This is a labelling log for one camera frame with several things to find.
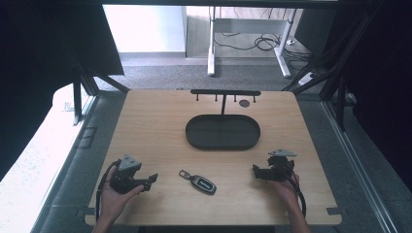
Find person's right hand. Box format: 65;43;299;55
267;172;301;211

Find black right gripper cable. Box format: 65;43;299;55
280;164;307;218

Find dark curtain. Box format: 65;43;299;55
0;0;124;183
319;0;412;193

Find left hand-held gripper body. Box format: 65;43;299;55
109;153;154;195

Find grey floor socket plate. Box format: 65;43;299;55
78;126;98;150

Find white panel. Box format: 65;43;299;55
102;4;188;54

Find black key rack with tray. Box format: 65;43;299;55
185;88;262;151

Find black metal frame strut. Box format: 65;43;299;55
281;9;373;132
71;61;131;126

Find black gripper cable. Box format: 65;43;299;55
280;164;307;218
94;159;122;222

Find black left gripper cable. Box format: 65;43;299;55
94;159;122;222

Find white power strip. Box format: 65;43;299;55
297;71;318;86

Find person's left hand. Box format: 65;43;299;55
98;167;146;225

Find white desk frame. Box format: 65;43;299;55
207;5;297;79

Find black floor cables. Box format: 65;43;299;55
213;31;314;63

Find aluminium rail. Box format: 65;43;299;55
322;99;400;233

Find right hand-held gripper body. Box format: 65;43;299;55
258;148;297;183

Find black car key fob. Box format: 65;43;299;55
178;169;218;196

